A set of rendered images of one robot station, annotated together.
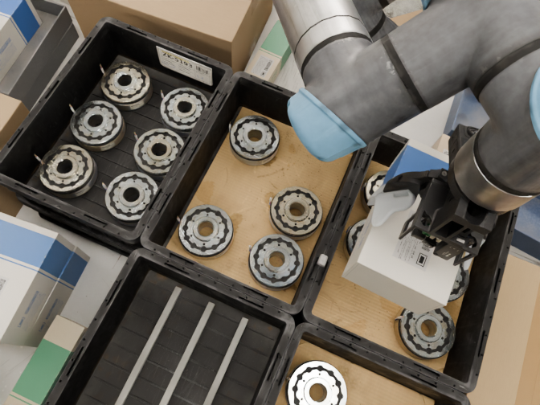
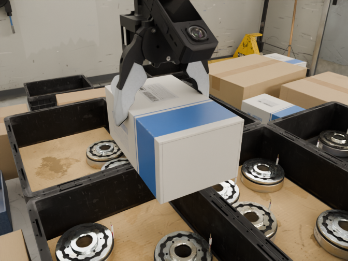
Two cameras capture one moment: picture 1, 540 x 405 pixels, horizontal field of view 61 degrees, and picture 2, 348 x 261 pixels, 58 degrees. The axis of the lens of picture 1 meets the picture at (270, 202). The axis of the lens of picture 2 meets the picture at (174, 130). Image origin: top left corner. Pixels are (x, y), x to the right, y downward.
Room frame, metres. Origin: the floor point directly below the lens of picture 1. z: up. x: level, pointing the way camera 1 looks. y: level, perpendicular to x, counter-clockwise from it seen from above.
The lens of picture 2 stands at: (0.54, -0.49, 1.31)
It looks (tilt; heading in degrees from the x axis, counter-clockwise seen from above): 29 degrees down; 136
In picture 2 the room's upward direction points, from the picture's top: straight up
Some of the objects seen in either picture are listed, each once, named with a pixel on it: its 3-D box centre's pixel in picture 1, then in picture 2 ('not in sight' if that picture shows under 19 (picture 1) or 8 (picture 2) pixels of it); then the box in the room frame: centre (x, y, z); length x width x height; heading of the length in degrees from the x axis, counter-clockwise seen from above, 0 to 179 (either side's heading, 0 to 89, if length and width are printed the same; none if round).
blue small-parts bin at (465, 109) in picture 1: (483, 116); not in sight; (0.71, -0.49, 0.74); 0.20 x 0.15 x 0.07; 168
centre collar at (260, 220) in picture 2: (296, 209); (250, 217); (0.32, -0.05, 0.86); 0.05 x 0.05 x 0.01
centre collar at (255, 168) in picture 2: (206, 228); (263, 168); (0.24, 0.11, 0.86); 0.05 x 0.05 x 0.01
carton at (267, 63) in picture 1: (275, 51); not in sight; (0.78, 0.06, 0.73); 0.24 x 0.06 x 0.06; 164
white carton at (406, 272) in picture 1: (414, 227); (166, 128); (0.24, -0.21, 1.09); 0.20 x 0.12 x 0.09; 164
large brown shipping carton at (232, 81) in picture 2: not in sight; (247, 89); (-0.18, 0.68, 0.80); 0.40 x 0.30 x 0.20; 82
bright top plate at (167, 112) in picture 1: (185, 108); not in sight; (0.49, 0.21, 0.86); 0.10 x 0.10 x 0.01
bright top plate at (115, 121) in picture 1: (96, 122); not in sight; (0.42, 0.38, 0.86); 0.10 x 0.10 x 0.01
